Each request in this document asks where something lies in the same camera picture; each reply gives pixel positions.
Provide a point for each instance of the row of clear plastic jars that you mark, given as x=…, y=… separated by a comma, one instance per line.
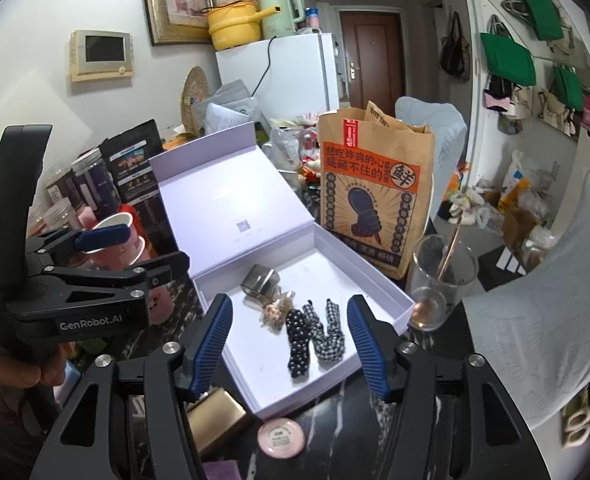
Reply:
x=70, y=195

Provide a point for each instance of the light green kettle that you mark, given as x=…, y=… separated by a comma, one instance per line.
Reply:
x=280, y=15

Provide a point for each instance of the woven straw hat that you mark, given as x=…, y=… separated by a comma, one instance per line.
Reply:
x=195, y=97

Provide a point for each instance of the brown printed paper bag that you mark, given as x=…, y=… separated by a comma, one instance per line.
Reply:
x=375, y=185

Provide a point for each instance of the pink round compact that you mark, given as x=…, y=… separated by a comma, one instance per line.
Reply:
x=281, y=439

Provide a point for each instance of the beige slippers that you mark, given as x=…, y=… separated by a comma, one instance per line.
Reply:
x=582, y=422

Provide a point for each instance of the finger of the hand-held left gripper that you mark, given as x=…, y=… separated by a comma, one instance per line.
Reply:
x=170, y=262
x=105, y=237

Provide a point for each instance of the clear crumpled plastic bag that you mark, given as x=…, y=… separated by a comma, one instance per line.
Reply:
x=287, y=147

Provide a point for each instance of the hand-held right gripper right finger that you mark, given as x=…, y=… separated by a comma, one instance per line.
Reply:
x=372, y=350

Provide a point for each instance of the brown door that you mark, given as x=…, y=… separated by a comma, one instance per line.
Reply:
x=372, y=55

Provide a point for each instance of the white plastic shopping bag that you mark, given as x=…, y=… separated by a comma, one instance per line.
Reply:
x=520, y=180

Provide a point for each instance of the brown bear hair clip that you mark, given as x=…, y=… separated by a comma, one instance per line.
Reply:
x=275, y=312

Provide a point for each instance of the gold framed picture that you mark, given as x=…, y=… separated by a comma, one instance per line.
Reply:
x=180, y=0

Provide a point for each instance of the beige wall intercom panel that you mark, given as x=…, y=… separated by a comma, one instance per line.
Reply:
x=104, y=55

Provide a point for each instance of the purple card packet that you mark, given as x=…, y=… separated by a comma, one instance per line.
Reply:
x=222, y=471

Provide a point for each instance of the large leaf covered chair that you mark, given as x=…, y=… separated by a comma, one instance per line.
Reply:
x=550, y=310

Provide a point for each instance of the black white gingham scrunchie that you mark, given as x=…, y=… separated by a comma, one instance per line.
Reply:
x=327, y=335

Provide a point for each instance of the clear glass cup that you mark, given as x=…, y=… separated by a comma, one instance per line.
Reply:
x=442, y=280

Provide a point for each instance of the dark hanging handbag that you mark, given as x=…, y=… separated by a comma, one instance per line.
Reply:
x=455, y=52

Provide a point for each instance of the lavender gift box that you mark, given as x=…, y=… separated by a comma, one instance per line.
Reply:
x=255, y=355

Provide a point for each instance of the gold cardboard box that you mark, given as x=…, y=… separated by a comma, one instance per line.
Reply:
x=220, y=420

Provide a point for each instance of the plain pink paper cup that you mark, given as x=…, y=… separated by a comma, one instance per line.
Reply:
x=125, y=255

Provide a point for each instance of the copper spoon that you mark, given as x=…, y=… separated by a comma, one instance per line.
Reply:
x=442, y=272

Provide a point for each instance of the small leaf covered chair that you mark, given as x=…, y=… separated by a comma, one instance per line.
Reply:
x=440, y=145

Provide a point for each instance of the yellow pot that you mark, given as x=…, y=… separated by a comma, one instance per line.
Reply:
x=232, y=27

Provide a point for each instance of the white fridge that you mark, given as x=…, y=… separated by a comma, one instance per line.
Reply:
x=295, y=75

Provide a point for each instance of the black printed pouches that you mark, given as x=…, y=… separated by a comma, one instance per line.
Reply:
x=135, y=175

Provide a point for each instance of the metallic hair cuff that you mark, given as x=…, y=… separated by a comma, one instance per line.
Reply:
x=260, y=282

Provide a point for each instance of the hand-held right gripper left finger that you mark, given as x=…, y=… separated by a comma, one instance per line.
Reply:
x=210, y=350

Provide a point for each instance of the grey mailing bags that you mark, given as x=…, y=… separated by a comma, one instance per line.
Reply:
x=230, y=105

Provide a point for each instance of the green tote bag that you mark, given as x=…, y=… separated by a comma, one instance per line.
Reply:
x=507, y=60

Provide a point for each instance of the person's left hand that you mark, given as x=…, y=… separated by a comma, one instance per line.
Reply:
x=30, y=375

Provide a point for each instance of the person's left forearm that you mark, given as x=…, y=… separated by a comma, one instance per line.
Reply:
x=5, y=440

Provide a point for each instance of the black polka dot scrunchie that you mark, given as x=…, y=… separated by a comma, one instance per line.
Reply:
x=300, y=345

